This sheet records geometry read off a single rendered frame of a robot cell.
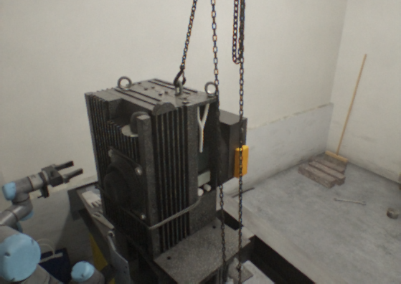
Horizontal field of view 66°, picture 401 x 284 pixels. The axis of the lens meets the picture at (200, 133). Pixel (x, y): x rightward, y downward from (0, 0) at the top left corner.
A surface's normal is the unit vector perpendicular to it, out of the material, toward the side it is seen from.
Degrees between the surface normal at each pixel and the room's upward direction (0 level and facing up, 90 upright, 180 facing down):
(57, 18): 90
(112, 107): 90
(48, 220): 90
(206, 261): 0
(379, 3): 90
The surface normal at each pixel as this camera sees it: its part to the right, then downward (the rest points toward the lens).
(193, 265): 0.00, -0.91
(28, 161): 0.58, 0.33
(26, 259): 0.89, 0.07
